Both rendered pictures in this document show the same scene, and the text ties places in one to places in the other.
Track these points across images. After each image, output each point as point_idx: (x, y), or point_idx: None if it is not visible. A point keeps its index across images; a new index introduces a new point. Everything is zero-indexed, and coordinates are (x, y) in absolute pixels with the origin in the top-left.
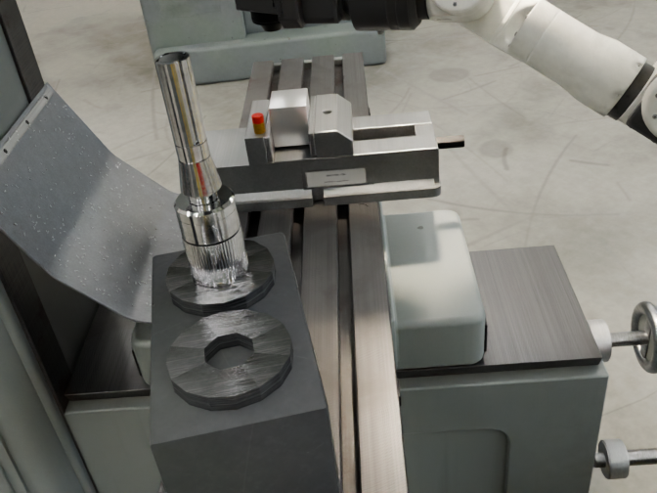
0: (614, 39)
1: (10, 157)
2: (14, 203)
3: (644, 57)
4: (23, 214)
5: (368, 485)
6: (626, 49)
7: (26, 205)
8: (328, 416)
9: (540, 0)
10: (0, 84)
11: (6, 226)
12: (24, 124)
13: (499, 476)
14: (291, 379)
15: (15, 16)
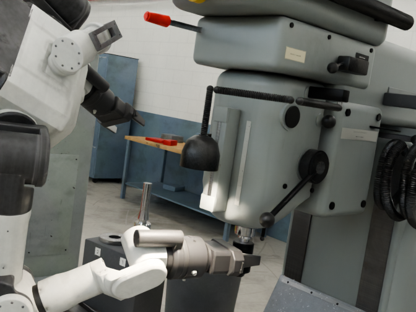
0: (57, 277)
1: (309, 295)
2: (286, 299)
3: (38, 285)
4: (283, 304)
5: (85, 311)
6: (49, 277)
7: (288, 306)
8: (85, 241)
9: (100, 259)
10: (340, 279)
11: (273, 296)
12: (334, 302)
13: None
14: (97, 240)
15: (376, 271)
